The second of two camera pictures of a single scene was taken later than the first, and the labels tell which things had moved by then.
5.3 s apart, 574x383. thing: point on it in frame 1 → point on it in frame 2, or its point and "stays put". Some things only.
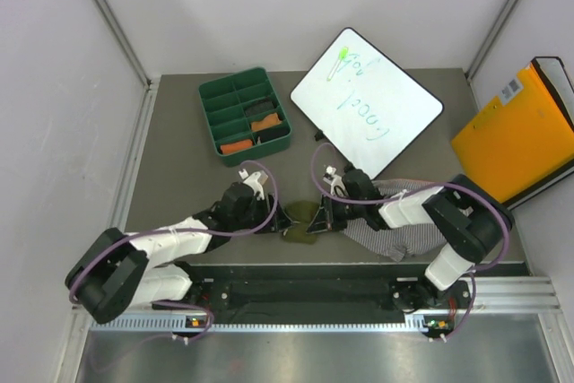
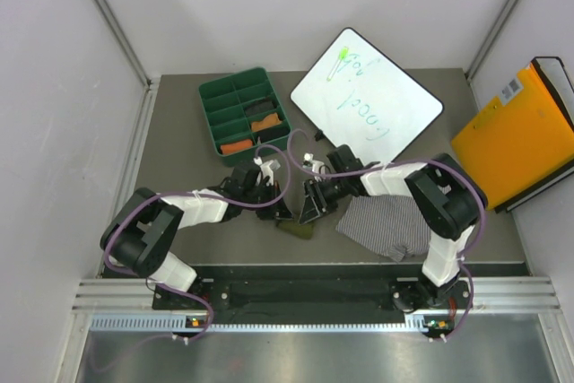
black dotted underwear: x=262 y=108 stays put
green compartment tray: x=244 y=116 stays put
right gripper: x=326 y=219 → x=316 y=202
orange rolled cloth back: x=268 y=121 stays put
